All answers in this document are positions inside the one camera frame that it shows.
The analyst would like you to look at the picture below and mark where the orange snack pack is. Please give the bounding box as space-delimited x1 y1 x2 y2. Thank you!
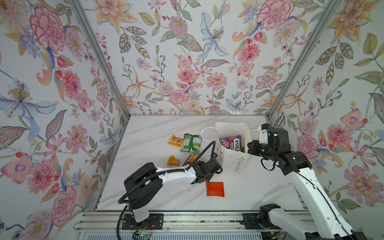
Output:
183 154 199 167

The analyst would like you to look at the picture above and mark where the purple Fox's candy bag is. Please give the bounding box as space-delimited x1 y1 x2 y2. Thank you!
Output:
219 136 243 152

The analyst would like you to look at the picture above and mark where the red small snack packet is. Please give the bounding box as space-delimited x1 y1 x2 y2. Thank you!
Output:
206 182 225 197

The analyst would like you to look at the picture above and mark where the white paper gift bag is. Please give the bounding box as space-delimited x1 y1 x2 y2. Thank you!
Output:
201 122 255 176

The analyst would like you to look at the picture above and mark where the green snack pack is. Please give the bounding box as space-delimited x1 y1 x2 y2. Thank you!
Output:
180 134 202 154

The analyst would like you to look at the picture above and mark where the orange snack piece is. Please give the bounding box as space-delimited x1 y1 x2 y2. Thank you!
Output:
167 156 180 166

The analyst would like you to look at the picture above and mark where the orange small candy packet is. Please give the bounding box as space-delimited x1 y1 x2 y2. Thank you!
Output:
168 135 184 148

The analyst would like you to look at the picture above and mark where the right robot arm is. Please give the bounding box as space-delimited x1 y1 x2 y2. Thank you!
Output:
248 140 367 240

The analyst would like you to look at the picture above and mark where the right thin black cable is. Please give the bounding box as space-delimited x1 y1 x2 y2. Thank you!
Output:
260 114 358 240

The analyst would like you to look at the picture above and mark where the left black corrugated cable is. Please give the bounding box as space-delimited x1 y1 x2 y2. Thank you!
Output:
115 140 217 240

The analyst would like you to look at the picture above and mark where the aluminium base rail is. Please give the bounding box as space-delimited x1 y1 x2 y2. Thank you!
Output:
73 210 319 233

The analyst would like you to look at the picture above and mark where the right aluminium frame post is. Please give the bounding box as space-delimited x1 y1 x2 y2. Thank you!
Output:
265 1 339 121

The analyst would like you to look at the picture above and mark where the aluminium frame post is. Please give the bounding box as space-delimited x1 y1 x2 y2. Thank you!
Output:
69 0 131 120
265 1 339 121

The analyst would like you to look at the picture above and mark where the left aluminium frame post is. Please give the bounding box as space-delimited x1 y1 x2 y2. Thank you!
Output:
69 0 131 120

